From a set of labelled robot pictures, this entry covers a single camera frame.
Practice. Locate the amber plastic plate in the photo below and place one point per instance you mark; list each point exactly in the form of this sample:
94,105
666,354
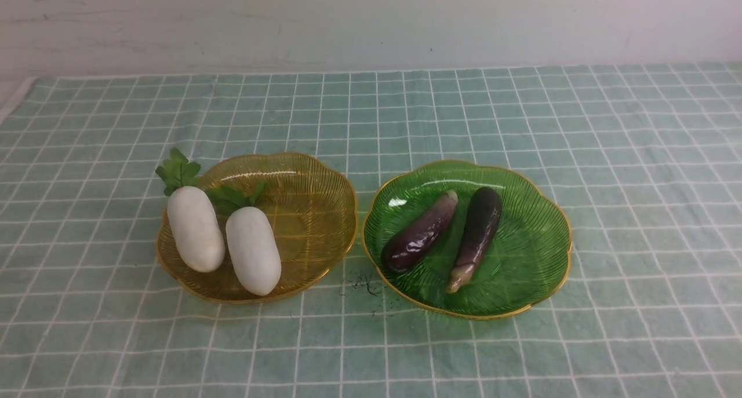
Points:
312,210

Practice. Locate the purple eggplant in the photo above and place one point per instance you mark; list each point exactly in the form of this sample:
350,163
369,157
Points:
406,249
481,224

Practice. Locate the green plastic plate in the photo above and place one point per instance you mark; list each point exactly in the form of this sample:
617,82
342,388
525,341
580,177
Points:
527,262

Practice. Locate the white radish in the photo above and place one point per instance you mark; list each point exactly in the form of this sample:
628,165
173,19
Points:
192,218
249,237

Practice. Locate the green checkered tablecloth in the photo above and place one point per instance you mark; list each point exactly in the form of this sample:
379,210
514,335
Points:
643,159

